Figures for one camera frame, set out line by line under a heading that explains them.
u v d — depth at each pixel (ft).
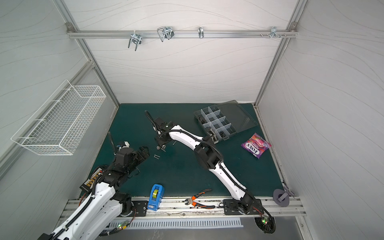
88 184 2.63
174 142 2.32
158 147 3.13
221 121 3.50
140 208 2.41
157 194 2.41
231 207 2.40
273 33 2.53
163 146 3.12
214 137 3.29
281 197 2.48
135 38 2.56
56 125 2.20
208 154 2.00
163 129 2.38
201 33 2.56
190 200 2.49
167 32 2.51
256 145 3.07
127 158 2.04
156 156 3.01
